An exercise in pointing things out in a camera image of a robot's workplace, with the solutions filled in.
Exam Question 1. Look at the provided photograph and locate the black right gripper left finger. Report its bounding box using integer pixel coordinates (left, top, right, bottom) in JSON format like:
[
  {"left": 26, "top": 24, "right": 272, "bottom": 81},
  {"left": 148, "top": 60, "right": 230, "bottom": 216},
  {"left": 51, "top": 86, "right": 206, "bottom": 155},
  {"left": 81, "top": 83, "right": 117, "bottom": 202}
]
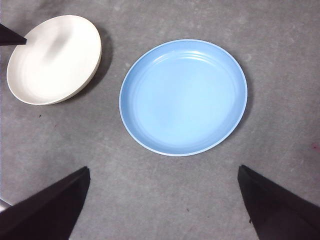
[{"left": 0, "top": 166, "right": 91, "bottom": 240}]

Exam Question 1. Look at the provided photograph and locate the white round plate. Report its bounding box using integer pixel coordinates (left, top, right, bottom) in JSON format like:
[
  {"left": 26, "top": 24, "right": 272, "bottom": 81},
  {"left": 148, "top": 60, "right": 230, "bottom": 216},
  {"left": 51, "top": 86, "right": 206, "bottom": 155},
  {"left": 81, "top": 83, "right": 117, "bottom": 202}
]
[{"left": 6, "top": 14, "right": 103, "bottom": 106}]

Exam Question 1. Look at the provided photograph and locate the blue round plate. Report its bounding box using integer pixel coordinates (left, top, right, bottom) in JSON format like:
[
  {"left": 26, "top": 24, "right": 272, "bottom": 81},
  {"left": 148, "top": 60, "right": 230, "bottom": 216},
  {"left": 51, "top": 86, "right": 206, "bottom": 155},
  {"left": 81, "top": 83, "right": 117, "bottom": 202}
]
[{"left": 118, "top": 38, "right": 249, "bottom": 158}]

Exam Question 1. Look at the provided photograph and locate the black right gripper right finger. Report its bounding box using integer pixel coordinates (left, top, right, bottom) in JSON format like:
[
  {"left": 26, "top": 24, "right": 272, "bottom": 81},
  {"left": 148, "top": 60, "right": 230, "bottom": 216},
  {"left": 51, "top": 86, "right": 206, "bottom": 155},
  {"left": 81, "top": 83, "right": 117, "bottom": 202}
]
[{"left": 237, "top": 164, "right": 320, "bottom": 240}]

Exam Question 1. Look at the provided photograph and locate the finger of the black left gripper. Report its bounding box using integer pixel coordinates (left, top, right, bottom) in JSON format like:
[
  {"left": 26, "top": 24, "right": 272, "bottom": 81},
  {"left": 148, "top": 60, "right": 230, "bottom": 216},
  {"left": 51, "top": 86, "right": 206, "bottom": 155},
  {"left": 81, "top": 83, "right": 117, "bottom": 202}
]
[{"left": 0, "top": 23, "right": 28, "bottom": 47}]

